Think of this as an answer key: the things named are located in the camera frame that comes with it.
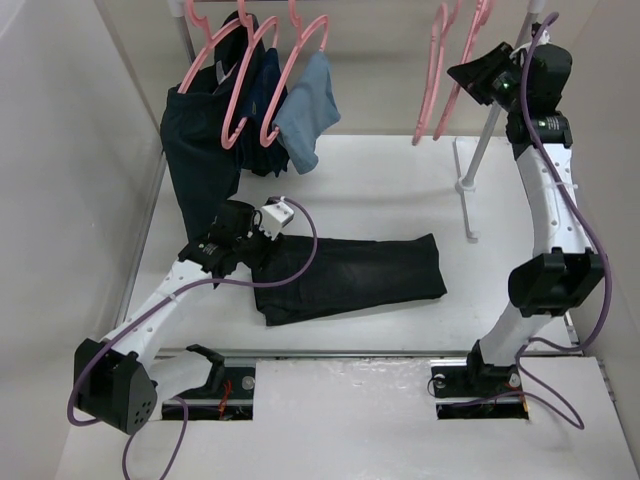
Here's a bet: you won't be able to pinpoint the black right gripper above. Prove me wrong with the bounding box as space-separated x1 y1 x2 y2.
448 41 529 114

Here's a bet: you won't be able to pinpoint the pink hanger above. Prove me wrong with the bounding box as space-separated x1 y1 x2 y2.
221 0 279 150
411 1 461 146
260 0 329 148
432 0 494 142
177 0 254 94

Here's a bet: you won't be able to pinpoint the black trousers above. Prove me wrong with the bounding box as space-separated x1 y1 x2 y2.
254 234 447 326

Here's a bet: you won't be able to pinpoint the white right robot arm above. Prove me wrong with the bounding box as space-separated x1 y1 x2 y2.
432 43 605 398

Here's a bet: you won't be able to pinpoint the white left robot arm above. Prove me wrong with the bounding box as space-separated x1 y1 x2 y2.
71 199 294 435

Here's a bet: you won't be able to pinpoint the dark teal hanging trousers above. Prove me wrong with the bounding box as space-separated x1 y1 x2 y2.
160 12 248 241

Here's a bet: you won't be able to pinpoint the navy blue hanging shorts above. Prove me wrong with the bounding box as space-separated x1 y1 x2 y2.
238 45 292 177

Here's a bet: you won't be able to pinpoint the light blue hanging shorts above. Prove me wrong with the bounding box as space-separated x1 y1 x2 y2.
272 51 341 175

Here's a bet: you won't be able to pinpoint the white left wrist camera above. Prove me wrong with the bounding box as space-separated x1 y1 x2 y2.
258 197 294 240

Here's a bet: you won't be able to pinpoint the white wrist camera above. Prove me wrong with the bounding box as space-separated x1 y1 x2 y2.
510 29 551 57
258 197 294 240

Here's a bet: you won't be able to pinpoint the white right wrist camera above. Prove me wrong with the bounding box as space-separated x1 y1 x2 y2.
510 29 551 57

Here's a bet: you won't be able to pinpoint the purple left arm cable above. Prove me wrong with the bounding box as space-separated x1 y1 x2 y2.
67 194 321 479

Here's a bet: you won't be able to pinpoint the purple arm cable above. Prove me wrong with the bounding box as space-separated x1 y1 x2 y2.
514 12 614 431
67 194 321 479

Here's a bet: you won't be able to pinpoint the aluminium rail at table front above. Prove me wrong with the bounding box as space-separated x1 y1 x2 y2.
164 351 581 407

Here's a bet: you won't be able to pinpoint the white clothes rack frame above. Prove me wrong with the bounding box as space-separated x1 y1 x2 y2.
168 0 546 242

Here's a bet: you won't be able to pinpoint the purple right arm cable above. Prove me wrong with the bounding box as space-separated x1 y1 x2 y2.
514 12 614 431

